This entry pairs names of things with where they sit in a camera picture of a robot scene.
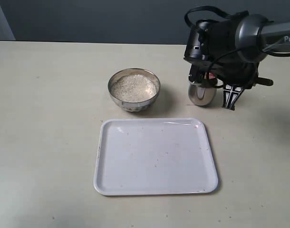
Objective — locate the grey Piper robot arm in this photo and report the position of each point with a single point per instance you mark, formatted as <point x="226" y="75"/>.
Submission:
<point x="227" y="55"/>

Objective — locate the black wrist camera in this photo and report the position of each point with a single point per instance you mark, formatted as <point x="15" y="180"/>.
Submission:
<point x="197" y="77"/>

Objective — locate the steel cup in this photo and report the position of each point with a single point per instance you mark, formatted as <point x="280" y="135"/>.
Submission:
<point x="201" y="94"/>

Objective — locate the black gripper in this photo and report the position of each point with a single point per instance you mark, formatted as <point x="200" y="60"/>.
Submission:
<point x="234" y="78"/>

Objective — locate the steel bowl of rice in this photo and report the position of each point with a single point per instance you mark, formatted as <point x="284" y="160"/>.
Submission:
<point x="134" y="89"/>

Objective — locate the dark red wooden spoon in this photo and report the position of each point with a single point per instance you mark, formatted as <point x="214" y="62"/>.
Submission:
<point x="264" y="81"/>

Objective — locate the white plastic tray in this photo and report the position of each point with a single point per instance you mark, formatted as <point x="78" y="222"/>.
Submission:
<point x="154" y="156"/>

